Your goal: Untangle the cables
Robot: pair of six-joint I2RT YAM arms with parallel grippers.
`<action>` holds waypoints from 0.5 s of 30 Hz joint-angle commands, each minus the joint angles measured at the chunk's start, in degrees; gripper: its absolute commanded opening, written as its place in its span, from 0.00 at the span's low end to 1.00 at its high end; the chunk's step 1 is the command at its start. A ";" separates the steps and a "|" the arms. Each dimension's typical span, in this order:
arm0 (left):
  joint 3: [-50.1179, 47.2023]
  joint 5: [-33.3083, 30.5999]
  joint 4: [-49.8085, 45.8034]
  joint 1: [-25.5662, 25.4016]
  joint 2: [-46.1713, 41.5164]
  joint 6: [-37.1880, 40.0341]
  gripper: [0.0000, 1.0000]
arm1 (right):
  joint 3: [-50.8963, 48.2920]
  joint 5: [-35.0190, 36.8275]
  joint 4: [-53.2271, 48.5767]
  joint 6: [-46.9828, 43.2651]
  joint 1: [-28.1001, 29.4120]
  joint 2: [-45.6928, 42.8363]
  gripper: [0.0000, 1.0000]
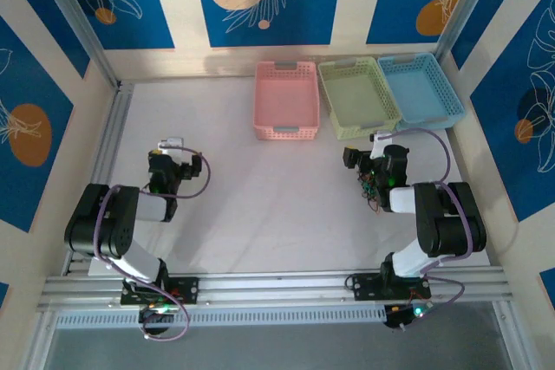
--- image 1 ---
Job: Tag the aluminium table side rail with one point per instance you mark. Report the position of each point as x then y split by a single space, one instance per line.
117 118

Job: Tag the green plastic basket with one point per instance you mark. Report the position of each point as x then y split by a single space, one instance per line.
355 97

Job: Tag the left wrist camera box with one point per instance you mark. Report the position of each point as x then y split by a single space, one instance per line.
171 142

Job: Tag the blue plastic basket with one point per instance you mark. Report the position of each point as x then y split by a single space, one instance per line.
418 92

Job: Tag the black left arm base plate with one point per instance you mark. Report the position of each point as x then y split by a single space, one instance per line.
188 290

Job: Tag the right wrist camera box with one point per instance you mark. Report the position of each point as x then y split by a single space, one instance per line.
378 147

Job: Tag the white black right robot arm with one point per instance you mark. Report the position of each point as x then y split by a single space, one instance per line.
451 231

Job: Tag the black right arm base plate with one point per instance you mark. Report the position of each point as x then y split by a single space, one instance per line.
364 287

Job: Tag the long grooved aluminium rail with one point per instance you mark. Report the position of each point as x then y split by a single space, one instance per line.
282 287

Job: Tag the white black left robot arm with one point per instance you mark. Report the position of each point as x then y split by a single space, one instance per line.
112 222

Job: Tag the aluminium frame post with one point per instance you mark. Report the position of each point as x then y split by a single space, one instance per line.
78 14
37 344
461 14
513 335

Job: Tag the pink plastic basket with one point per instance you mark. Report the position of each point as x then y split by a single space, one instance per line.
286 97

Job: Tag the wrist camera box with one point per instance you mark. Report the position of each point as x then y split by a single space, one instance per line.
378 147
171 142

